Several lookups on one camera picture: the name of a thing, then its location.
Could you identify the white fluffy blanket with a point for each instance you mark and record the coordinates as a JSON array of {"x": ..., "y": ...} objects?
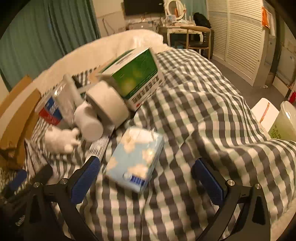
[{"x": 129, "y": 41}]

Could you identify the clear bottle red blue label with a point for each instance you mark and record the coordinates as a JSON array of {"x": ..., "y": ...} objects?
[{"x": 55, "y": 104}]

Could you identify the white plush toy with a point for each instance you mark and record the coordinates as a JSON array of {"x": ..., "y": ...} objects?
[{"x": 59, "y": 139}]

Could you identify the white dressing table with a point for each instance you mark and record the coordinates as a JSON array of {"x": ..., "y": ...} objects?
[{"x": 171, "y": 30}]

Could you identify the white vanity mirror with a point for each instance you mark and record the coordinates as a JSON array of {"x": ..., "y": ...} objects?
[{"x": 173, "y": 9}]

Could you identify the green curtain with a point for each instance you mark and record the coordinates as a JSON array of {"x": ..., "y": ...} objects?
[{"x": 46, "y": 34}]

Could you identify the cloud print tissue pack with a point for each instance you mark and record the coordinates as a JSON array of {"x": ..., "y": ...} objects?
[{"x": 134, "y": 160}]

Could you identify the white louvered wardrobe doors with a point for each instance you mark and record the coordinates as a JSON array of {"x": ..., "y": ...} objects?
[{"x": 238, "y": 41}]

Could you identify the orange paper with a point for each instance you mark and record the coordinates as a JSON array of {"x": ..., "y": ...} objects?
[{"x": 266, "y": 17}]

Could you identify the white toilet paper roll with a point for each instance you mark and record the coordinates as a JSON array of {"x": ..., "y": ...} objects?
[{"x": 108, "y": 102}]

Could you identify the white plastic bottle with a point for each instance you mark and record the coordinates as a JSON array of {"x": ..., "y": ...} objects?
[{"x": 90, "y": 125}]

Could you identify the green and white carton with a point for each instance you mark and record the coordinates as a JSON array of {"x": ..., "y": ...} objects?
[{"x": 136, "y": 74}]

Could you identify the white tube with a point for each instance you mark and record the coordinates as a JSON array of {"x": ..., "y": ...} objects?
[{"x": 71, "y": 89}]

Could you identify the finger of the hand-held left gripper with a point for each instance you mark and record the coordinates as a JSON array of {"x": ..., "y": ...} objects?
[
  {"x": 15, "y": 182},
  {"x": 42, "y": 172}
]

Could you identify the black television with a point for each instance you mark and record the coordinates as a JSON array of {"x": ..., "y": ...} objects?
[{"x": 143, "y": 7}]

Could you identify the black bag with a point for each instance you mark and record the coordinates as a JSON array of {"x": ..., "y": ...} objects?
[{"x": 201, "y": 19}]

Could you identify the wooden chair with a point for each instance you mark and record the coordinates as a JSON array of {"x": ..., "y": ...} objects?
[{"x": 198, "y": 39}]

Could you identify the brown cardboard box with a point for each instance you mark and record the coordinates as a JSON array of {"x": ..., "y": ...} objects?
[{"x": 13, "y": 120}]

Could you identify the checkered blanket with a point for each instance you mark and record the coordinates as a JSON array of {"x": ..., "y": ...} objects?
[{"x": 208, "y": 115}]

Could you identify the translucent green bucket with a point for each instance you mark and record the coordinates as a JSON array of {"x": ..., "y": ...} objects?
[{"x": 284, "y": 122}]

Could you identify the flat silver box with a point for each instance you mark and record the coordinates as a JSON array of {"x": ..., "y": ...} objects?
[{"x": 98, "y": 148}]

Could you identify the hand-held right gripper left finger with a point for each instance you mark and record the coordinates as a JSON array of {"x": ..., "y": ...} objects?
[{"x": 85, "y": 182}]

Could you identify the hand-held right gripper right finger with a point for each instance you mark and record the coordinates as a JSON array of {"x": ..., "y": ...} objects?
[{"x": 208, "y": 183}]

